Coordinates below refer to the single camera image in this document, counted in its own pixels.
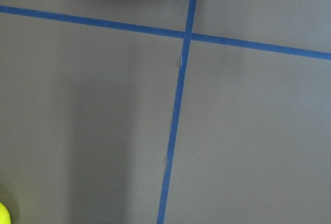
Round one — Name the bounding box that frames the yellow lemon near board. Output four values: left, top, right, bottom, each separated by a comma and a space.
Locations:
0, 203, 11, 224

